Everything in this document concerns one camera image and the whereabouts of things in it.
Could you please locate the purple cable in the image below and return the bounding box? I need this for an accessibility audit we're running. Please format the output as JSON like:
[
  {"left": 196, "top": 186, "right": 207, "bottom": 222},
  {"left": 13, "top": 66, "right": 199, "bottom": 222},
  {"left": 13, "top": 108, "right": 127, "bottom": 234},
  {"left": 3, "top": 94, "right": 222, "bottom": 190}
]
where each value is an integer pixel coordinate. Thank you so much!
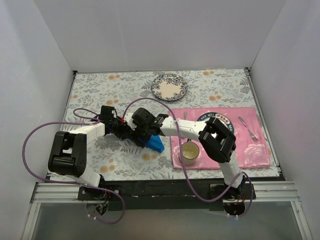
[
  {"left": 22, "top": 108, "right": 125, "bottom": 225},
  {"left": 120, "top": 97, "right": 253, "bottom": 218}
]

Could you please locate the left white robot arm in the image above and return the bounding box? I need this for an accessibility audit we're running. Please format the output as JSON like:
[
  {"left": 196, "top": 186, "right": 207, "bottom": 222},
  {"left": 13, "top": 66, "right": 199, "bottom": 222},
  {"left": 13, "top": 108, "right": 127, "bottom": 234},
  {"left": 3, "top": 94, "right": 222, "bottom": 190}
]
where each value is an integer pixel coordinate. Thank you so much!
[{"left": 48, "top": 105, "right": 131, "bottom": 200}]

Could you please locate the floral tablecloth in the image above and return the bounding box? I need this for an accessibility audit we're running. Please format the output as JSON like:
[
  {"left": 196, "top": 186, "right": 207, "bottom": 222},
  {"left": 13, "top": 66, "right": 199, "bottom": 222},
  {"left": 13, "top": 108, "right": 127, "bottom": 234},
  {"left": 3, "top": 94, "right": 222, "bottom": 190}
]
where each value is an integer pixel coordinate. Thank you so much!
[{"left": 49, "top": 68, "right": 280, "bottom": 183}]

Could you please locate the aluminium frame rail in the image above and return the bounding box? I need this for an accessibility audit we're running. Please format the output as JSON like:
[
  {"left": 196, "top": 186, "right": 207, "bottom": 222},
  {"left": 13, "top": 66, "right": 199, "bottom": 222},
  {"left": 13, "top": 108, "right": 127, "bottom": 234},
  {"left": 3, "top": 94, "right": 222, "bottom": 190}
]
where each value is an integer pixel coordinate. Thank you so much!
[{"left": 22, "top": 181, "right": 312, "bottom": 240}]

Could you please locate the cream enamel mug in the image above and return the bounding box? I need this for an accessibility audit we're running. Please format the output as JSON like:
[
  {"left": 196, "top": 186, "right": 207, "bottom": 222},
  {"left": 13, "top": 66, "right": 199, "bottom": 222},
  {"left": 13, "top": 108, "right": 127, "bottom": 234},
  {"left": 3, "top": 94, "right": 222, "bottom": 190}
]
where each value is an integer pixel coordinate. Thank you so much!
[{"left": 182, "top": 138, "right": 200, "bottom": 166}]

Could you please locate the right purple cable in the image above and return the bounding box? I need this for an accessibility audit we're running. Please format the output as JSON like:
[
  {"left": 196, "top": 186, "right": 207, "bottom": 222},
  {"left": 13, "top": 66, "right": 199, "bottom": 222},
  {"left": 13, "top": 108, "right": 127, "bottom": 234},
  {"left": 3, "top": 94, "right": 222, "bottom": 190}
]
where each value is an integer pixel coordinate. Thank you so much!
[{"left": 120, "top": 97, "right": 253, "bottom": 218}]

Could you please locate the silver fork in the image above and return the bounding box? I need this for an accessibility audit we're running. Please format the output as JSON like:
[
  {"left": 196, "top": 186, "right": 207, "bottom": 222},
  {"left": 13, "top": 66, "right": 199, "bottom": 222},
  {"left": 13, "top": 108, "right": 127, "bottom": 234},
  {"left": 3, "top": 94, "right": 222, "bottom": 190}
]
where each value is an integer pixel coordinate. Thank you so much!
[{"left": 238, "top": 116, "right": 258, "bottom": 143}]

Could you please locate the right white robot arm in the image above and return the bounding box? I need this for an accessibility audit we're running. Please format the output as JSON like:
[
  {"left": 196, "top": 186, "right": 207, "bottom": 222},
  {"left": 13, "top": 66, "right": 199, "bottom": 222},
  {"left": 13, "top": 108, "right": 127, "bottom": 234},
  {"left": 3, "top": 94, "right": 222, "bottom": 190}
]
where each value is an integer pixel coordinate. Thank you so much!
[{"left": 124, "top": 107, "right": 245, "bottom": 199}]

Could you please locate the blue floral plate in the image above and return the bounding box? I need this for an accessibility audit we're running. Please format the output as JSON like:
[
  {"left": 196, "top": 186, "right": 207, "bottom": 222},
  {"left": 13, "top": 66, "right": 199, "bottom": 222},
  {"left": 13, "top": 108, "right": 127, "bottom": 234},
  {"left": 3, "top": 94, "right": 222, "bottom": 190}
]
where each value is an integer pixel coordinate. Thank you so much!
[{"left": 150, "top": 73, "right": 188, "bottom": 102}]

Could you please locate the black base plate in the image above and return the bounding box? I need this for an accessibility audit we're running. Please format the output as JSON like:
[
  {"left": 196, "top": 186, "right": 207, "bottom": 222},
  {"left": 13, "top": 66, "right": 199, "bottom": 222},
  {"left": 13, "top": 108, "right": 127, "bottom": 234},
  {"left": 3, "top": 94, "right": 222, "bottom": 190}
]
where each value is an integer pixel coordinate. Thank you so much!
[{"left": 77, "top": 178, "right": 251, "bottom": 211}]

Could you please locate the green rimmed white plate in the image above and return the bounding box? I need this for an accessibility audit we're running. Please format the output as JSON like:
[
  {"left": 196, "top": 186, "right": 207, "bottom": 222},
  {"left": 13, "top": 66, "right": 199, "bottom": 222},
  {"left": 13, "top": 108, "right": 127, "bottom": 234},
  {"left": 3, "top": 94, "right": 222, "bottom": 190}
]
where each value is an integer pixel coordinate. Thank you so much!
[{"left": 197, "top": 112, "right": 235, "bottom": 134}]

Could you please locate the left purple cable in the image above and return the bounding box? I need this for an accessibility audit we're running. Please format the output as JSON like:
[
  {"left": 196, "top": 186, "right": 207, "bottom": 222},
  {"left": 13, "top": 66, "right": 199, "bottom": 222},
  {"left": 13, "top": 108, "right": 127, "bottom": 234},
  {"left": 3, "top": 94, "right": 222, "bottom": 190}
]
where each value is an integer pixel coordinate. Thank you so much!
[{"left": 22, "top": 108, "right": 125, "bottom": 225}]

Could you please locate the blue cloth napkin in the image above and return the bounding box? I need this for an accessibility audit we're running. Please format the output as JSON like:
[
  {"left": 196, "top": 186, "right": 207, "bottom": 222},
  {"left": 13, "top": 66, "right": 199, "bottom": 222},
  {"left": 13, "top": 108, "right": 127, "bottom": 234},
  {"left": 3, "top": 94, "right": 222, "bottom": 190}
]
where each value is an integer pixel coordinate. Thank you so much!
[{"left": 142, "top": 135, "right": 165, "bottom": 153}]

